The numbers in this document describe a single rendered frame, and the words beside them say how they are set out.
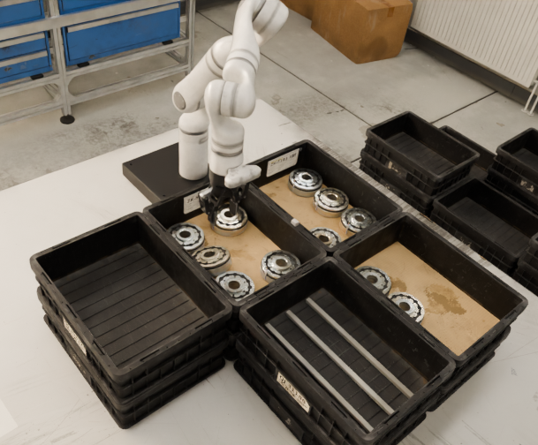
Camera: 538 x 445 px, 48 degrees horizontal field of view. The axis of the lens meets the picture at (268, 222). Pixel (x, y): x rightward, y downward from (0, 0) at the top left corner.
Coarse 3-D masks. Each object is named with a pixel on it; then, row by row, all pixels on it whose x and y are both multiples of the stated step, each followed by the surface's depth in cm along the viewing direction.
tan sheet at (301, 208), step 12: (276, 180) 184; (264, 192) 179; (276, 192) 180; (288, 192) 181; (288, 204) 177; (300, 204) 177; (312, 204) 178; (300, 216) 173; (312, 216) 174; (324, 216) 174; (312, 228) 170; (336, 228) 171
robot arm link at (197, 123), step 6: (204, 102) 175; (204, 108) 179; (186, 114) 182; (192, 114) 181; (198, 114) 180; (204, 114) 180; (180, 120) 181; (186, 120) 180; (192, 120) 180; (198, 120) 180; (204, 120) 180; (180, 126) 181; (186, 126) 179; (192, 126) 179; (198, 126) 179; (204, 126) 180; (186, 132) 180; (192, 132) 180; (198, 132) 180; (204, 132) 182
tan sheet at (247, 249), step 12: (204, 216) 169; (204, 228) 165; (252, 228) 167; (216, 240) 162; (228, 240) 163; (240, 240) 163; (252, 240) 164; (264, 240) 164; (240, 252) 160; (252, 252) 161; (264, 252) 161; (240, 264) 157; (252, 264) 157; (216, 276) 153; (252, 276) 154
